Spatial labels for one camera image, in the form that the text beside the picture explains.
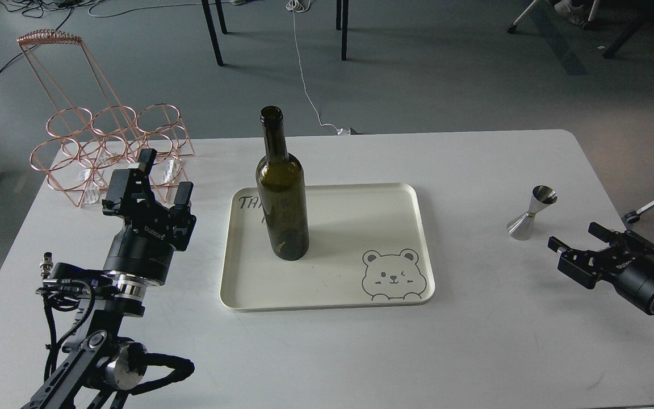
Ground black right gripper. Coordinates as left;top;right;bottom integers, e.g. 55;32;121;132
548;221;654;315

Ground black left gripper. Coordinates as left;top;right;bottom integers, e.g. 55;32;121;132
102;148;196;286

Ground steel double jigger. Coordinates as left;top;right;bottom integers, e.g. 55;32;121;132
506;185;557;241

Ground dark green wine bottle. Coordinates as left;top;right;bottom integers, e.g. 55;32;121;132
256;106;309;261

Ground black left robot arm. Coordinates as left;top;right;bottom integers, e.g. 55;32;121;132
26;148;196;408

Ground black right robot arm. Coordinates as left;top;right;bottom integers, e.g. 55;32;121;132
547;222;654;316

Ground white chair leg with caster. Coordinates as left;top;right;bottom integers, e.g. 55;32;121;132
623;199;654;224

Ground black table legs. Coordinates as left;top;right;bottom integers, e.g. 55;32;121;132
200;1;228;67

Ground cream bear serving tray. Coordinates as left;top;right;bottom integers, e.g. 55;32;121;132
220;183;434;311

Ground office chair base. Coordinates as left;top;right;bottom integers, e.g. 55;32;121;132
507;0;600;35

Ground black table leg pair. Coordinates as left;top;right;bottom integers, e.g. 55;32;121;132
335;0;349;61

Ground copper wire wine rack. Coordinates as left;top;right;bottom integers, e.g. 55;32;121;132
16;29;195;207

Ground white cable on floor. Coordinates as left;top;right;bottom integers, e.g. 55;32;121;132
285;0;362;136

